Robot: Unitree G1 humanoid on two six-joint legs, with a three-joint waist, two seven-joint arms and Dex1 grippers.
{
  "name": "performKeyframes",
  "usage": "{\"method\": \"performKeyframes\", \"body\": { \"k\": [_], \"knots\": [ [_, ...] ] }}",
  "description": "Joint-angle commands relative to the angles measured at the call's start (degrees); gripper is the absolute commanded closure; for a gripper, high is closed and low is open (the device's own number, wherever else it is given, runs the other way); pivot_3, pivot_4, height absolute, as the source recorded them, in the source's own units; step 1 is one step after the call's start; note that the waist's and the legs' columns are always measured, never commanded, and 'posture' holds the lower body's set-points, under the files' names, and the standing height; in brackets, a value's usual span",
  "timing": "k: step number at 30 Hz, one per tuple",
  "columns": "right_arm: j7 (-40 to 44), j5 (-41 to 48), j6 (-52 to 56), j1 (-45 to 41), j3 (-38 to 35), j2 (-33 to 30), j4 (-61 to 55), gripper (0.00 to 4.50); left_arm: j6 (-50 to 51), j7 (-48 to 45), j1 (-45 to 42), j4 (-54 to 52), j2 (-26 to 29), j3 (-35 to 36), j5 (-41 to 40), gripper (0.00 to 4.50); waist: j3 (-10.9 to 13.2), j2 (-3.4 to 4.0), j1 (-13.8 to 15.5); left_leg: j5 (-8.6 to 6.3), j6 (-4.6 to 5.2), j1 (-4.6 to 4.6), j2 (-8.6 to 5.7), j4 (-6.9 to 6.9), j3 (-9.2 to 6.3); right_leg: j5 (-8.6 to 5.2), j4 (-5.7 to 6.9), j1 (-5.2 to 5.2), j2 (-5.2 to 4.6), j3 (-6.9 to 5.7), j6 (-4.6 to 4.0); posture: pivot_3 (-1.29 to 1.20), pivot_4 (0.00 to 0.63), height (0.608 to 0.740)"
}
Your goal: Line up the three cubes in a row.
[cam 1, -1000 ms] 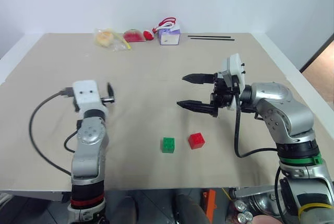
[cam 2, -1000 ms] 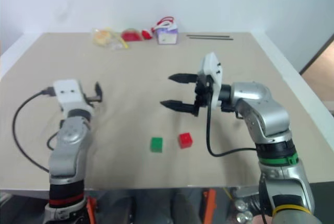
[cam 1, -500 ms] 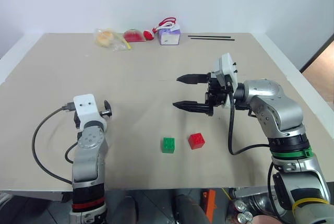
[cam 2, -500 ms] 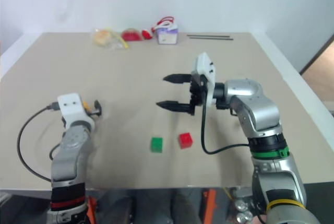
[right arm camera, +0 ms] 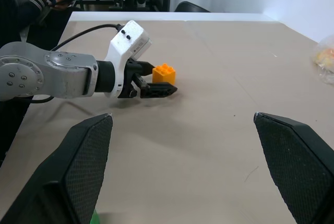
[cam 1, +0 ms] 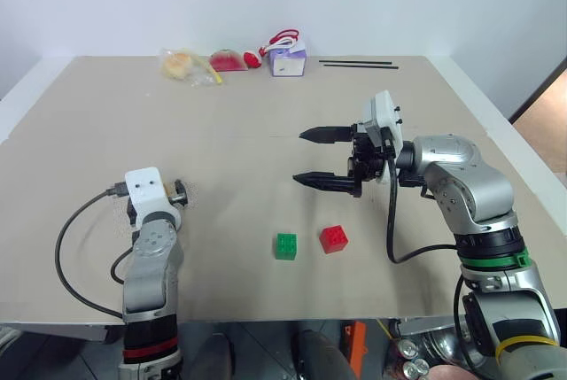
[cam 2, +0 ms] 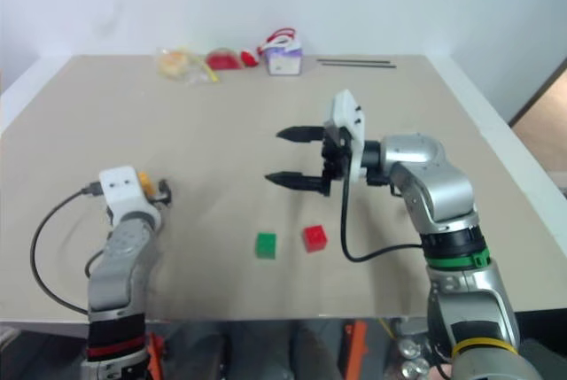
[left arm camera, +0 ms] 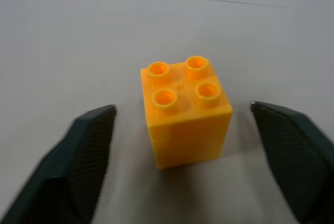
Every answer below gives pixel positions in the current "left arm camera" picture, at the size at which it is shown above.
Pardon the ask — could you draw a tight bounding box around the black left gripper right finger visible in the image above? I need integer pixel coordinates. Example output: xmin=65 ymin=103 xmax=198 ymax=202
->
xmin=250 ymin=101 xmax=334 ymax=224

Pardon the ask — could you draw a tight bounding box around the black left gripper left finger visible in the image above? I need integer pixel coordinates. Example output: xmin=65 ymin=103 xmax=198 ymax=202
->
xmin=0 ymin=104 xmax=117 ymax=224

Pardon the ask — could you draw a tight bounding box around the yellow studded building block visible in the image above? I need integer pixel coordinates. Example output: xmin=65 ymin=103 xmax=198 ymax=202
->
xmin=140 ymin=55 xmax=233 ymax=171

